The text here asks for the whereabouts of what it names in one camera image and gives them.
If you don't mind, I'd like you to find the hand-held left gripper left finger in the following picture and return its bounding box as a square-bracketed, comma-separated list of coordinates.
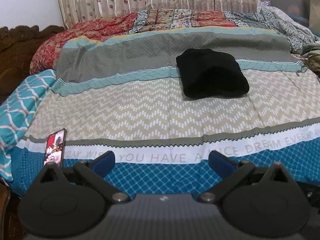
[37, 151, 130, 203]

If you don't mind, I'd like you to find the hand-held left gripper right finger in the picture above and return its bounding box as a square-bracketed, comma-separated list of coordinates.
[199, 151, 292, 203]

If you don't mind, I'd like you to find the black fleece jacket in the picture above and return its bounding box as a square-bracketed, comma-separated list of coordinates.
[176, 48, 250, 99]

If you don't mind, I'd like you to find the smartphone in dark case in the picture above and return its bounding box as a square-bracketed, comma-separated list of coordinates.
[43, 128, 67, 168]

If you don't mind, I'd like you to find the striped printed blanket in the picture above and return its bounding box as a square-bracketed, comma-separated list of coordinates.
[10, 25, 320, 200]

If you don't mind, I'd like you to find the teal lattice bedsheet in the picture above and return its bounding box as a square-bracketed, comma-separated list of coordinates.
[0, 69, 57, 182]

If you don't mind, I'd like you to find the red floral patchwork quilt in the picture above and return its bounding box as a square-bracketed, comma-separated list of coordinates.
[29, 9, 238, 75]

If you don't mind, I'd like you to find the carved wooden headboard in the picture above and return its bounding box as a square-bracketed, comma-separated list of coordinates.
[0, 25, 65, 104]

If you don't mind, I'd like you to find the olive cloth pile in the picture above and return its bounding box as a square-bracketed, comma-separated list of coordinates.
[300, 42, 320, 75]

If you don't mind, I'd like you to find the grey floral blanket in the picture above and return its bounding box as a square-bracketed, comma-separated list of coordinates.
[224, 6, 315, 54]

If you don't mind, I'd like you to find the clear plastic storage bin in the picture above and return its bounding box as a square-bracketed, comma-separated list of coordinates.
[267, 0, 312, 27]

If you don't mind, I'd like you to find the cardboard box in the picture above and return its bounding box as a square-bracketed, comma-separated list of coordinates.
[309, 0, 320, 37]

